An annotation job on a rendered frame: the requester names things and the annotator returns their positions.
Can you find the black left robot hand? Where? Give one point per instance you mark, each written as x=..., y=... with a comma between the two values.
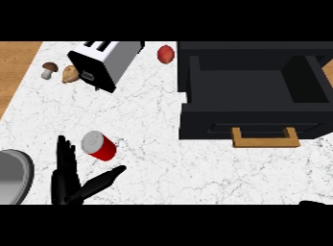
x=65, y=179

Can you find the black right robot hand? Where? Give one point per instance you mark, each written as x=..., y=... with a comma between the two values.
x=311, y=202

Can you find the red can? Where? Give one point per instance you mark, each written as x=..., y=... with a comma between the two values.
x=102, y=148

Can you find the black drawer front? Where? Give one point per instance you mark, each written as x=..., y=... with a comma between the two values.
x=263, y=120

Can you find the black open drawer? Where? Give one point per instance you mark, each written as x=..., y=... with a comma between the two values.
x=254, y=80

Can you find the grey round pot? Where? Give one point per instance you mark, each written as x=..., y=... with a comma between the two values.
x=6, y=177

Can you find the tan potato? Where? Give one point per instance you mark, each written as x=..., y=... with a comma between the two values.
x=70, y=74

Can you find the brown mushroom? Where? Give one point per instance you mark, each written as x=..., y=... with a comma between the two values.
x=49, y=69

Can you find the white and black toaster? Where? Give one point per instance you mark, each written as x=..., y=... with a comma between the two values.
x=106, y=62

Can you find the red apple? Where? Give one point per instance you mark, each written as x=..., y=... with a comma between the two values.
x=165, y=54

